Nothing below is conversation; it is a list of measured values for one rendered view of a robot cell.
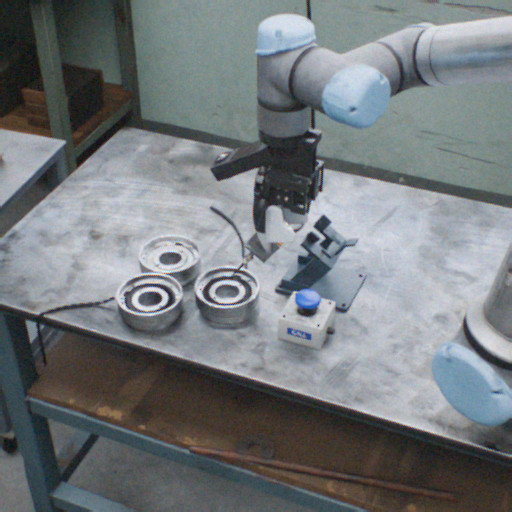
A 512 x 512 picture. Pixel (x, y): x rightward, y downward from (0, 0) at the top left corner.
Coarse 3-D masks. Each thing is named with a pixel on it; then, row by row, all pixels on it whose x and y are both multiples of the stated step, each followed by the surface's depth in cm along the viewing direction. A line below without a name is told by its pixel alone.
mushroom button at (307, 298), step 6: (300, 294) 130; (306, 294) 129; (312, 294) 129; (318, 294) 130; (300, 300) 129; (306, 300) 128; (312, 300) 128; (318, 300) 129; (300, 306) 129; (306, 306) 128; (312, 306) 128
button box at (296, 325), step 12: (288, 300) 133; (324, 300) 133; (288, 312) 131; (300, 312) 130; (312, 312) 130; (324, 312) 131; (288, 324) 130; (300, 324) 129; (312, 324) 128; (324, 324) 129; (288, 336) 131; (300, 336) 130; (312, 336) 129; (324, 336) 131; (312, 348) 131
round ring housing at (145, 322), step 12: (144, 276) 139; (156, 276) 139; (168, 276) 138; (120, 288) 136; (144, 288) 138; (156, 288) 138; (180, 288) 136; (120, 300) 135; (132, 300) 135; (144, 300) 138; (156, 300) 138; (180, 300) 134; (120, 312) 134; (132, 312) 131; (168, 312) 132; (180, 312) 135; (132, 324) 133; (144, 324) 132; (156, 324) 132; (168, 324) 134
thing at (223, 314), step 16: (208, 272) 139; (224, 272) 141; (240, 272) 140; (224, 288) 139; (240, 288) 138; (256, 288) 138; (208, 304) 133; (240, 304) 133; (256, 304) 136; (224, 320) 135; (240, 320) 135
